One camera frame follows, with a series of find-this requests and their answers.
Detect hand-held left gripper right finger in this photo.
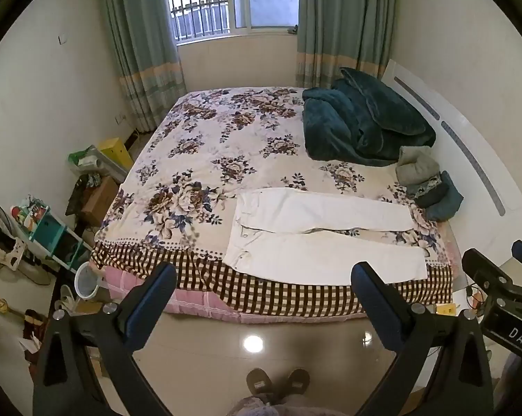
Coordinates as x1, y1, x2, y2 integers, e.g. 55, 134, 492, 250
350, 261, 493, 416

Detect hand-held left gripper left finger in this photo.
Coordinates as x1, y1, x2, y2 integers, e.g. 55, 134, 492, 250
32, 262, 177, 416

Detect white pants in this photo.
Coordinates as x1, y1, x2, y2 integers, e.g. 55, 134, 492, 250
223, 187, 428, 287

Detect white mesh waste bin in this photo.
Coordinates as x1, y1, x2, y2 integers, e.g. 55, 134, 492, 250
75, 262, 103, 302

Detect brown cardboard box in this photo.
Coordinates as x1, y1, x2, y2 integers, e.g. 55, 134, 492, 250
80, 175, 120, 227

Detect person's brown slipper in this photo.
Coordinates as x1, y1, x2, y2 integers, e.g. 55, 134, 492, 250
246, 368, 273, 400
280, 368, 311, 397

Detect white headboard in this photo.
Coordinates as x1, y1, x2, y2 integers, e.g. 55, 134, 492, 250
380, 58, 522, 265

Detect teal storage shelf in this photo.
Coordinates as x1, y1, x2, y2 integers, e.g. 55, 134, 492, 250
27, 206, 95, 276

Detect yellow box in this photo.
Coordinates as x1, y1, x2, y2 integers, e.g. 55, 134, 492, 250
97, 137, 134, 172

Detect person's legs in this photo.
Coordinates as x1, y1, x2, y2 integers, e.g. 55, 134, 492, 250
237, 392, 322, 416

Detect pile of colourful toys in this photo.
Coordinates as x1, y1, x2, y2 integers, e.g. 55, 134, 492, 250
10, 195, 49, 230

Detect bed with floral sheet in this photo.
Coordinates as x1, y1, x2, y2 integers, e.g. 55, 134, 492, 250
90, 88, 454, 317

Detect white floor fan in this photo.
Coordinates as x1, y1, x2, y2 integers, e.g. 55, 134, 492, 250
0, 199, 28, 275

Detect dark teal fleece blanket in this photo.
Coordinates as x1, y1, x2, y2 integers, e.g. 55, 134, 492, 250
301, 67, 437, 166

